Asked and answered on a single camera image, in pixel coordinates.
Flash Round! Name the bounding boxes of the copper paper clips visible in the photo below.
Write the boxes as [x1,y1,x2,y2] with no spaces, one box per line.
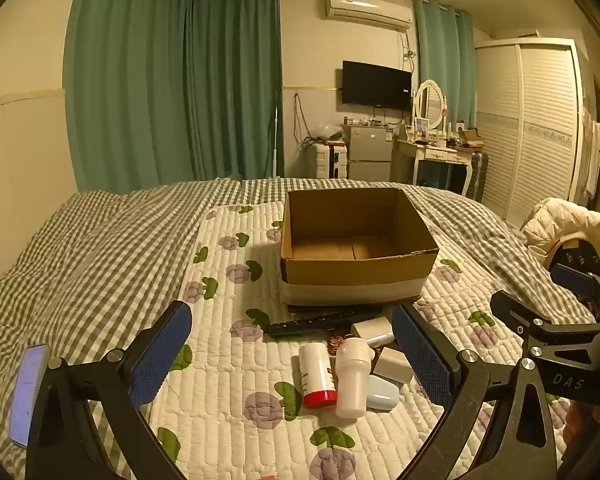
[327,332,351,356]

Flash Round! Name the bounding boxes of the dark grey suitcase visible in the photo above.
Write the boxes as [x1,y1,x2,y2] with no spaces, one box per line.
[467,152,490,203]

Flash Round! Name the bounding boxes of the silver small fridge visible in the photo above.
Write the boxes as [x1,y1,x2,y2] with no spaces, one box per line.
[347,124,395,181]

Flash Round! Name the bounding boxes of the black remote control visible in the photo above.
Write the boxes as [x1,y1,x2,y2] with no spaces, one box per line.
[266,308,383,338]

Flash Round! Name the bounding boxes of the floral quilted mat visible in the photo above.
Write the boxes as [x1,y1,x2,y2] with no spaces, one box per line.
[145,202,581,480]

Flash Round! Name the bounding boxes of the light blue case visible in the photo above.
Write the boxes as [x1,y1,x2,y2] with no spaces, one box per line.
[366,375,401,412]

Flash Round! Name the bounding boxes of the white roll-on bottle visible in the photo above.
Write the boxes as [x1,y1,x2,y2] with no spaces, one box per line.
[335,337,376,419]

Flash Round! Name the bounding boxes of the black wall television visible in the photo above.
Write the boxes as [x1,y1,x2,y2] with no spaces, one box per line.
[342,60,413,110]

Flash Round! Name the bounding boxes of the white louvred wardrobe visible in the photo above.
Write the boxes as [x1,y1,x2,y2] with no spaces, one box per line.
[474,37,583,226]

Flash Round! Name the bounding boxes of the white ribbed suitcase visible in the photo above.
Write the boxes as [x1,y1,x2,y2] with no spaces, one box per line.
[307,142,331,178]

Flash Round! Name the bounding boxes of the green window curtain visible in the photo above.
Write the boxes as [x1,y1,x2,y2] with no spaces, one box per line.
[412,0,476,126]

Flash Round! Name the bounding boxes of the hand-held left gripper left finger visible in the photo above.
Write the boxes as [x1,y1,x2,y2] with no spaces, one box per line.
[25,300,193,480]

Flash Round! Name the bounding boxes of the hanging black cable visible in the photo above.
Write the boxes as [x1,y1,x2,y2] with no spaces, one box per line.
[292,92,311,147]

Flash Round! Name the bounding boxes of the white mop pole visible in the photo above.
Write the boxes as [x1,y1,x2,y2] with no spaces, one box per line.
[274,87,284,178]

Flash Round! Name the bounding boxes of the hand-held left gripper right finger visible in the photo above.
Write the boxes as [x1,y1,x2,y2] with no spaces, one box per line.
[391,304,563,480]

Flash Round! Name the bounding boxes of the white power adapter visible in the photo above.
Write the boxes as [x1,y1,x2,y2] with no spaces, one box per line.
[351,316,396,347]

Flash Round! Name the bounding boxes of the oval white vanity mirror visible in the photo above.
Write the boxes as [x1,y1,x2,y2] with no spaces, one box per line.
[413,79,446,128]

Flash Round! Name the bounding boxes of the person's right hand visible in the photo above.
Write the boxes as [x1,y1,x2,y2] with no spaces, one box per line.
[566,402,597,447]

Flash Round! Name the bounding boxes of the white dressing table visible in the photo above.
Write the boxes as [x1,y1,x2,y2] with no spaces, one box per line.
[391,137,483,196]

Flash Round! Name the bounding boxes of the white puffer jacket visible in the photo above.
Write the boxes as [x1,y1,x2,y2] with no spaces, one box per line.
[522,197,600,266]

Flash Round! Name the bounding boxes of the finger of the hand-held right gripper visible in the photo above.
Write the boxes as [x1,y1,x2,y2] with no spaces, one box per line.
[550,262,600,313]
[490,289,600,357]

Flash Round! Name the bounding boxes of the hanging white clothes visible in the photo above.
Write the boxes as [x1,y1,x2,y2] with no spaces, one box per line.
[582,107,600,198]

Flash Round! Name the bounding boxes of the dark printed cloth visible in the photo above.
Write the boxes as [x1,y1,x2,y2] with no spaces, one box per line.
[550,240,600,275]

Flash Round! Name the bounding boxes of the white air conditioner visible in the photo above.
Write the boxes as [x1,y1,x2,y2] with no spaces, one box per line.
[324,0,414,32]

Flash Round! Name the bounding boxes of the smartphone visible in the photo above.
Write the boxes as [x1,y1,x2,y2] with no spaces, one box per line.
[7,344,51,448]

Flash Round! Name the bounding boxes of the small white box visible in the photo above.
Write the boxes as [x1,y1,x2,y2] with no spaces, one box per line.
[372,347,414,383]

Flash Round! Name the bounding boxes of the white bottle with red cap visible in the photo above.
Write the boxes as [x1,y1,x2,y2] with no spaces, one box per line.
[298,342,338,408]

